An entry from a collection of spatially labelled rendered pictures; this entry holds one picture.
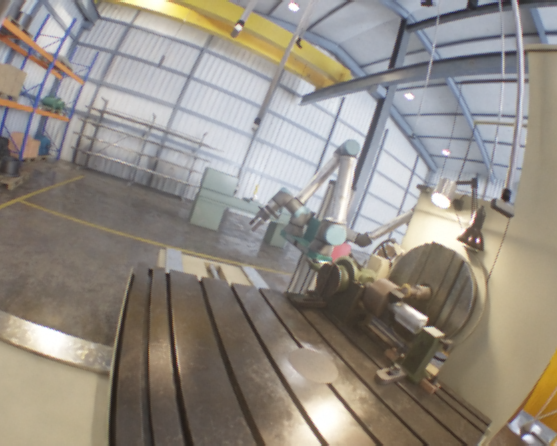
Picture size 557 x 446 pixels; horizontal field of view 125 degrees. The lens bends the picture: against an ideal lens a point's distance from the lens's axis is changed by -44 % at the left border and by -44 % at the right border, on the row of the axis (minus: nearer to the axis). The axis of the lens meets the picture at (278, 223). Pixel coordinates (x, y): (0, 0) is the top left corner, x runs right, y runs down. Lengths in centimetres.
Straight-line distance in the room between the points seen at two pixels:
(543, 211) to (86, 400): 213
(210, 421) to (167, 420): 10
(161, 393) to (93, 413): 51
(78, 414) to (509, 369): 180
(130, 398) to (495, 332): 145
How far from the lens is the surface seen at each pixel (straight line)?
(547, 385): 435
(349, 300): 133
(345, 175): 172
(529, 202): 150
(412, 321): 119
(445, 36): 1027
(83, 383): 120
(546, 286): 141
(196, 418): 63
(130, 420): 60
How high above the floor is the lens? 151
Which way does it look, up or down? 7 degrees down
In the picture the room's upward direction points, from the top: 21 degrees clockwise
